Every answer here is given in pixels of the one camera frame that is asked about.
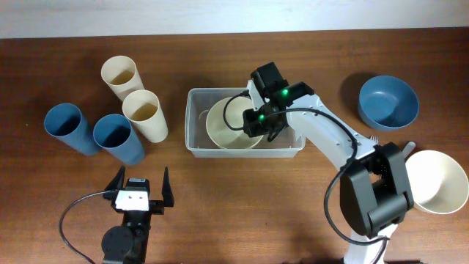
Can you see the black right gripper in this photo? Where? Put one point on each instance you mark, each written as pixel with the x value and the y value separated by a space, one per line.
pixel 252 127

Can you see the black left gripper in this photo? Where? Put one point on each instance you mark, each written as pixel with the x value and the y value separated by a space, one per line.
pixel 157 206

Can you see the blue bowl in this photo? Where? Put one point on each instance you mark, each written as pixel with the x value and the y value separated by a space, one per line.
pixel 387 103

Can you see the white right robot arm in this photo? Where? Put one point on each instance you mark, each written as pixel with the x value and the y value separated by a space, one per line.
pixel 374 188

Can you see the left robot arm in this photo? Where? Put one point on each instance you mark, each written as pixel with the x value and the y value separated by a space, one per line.
pixel 127 242

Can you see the clear plastic storage container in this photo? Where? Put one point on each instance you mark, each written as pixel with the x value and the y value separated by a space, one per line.
pixel 197 140

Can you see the blue cup right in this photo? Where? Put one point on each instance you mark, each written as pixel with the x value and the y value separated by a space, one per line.
pixel 115 134

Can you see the blue cup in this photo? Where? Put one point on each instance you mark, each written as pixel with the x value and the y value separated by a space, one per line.
pixel 115 134
pixel 66 123

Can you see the cream cup front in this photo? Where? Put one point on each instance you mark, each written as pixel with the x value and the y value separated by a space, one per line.
pixel 142 107

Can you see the cream cup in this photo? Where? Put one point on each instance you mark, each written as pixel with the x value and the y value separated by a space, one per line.
pixel 142 107
pixel 121 75

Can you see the blue cup left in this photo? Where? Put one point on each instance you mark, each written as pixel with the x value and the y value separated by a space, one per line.
pixel 66 123

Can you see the white plastic fork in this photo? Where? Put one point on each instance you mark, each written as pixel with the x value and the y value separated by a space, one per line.
pixel 374 139

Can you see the cream cup rear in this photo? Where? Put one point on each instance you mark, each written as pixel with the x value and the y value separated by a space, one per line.
pixel 121 75

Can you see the white plastic spoon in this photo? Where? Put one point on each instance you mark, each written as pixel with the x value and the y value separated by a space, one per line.
pixel 409 147

